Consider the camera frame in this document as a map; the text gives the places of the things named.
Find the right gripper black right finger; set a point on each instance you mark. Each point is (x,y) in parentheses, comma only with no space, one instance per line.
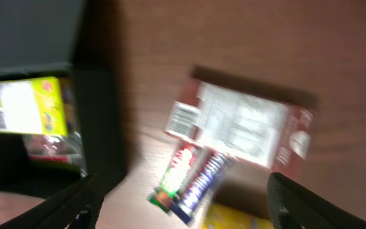
(292,206)

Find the red KitKat bar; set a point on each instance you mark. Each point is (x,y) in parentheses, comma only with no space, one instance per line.
(177,171)

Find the yellow green snack box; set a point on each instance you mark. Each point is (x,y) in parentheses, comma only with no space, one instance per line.
(32,106)

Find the green snack bag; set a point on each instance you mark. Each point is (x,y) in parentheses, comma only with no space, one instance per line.
(56,151)

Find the yellow plastic bottle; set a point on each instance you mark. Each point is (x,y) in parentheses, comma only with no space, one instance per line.
(223,217)

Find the blue Dairy Milk bar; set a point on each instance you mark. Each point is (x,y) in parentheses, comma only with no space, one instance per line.
(209,174)

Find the black cardboard box with lid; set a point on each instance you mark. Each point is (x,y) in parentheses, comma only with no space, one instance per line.
(61,39)

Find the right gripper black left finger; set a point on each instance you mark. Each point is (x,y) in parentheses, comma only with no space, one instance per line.
(77,206)

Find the brown chocolate box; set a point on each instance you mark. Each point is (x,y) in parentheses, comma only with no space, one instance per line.
(269,133)

